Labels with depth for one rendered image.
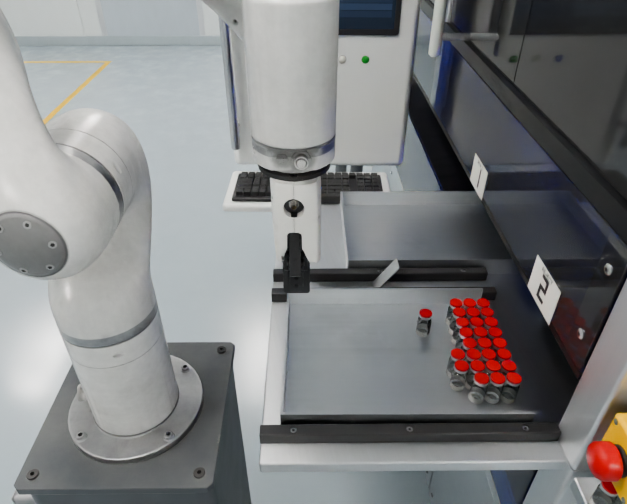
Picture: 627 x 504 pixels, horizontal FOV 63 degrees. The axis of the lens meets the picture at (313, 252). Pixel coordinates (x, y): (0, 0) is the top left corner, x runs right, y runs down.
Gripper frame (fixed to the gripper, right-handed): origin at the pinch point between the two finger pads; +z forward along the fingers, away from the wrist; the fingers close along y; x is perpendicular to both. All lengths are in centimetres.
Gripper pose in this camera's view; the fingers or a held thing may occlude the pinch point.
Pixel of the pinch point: (296, 276)
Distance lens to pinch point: 62.3
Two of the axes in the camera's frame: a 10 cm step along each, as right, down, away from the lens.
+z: 0.0, 8.1, 5.9
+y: -0.1, -5.9, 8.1
